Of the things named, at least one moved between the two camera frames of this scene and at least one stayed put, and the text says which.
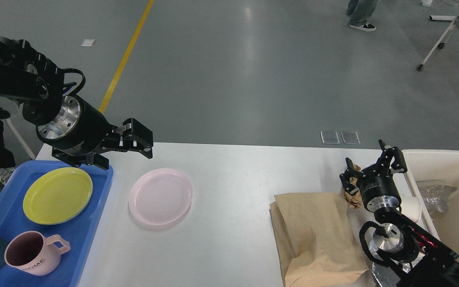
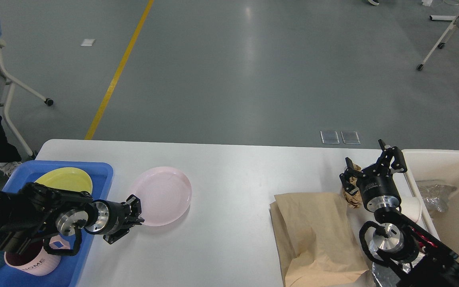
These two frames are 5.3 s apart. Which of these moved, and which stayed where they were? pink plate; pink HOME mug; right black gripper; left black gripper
Moved: left black gripper
Stayed: right black gripper; pink plate; pink HOME mug
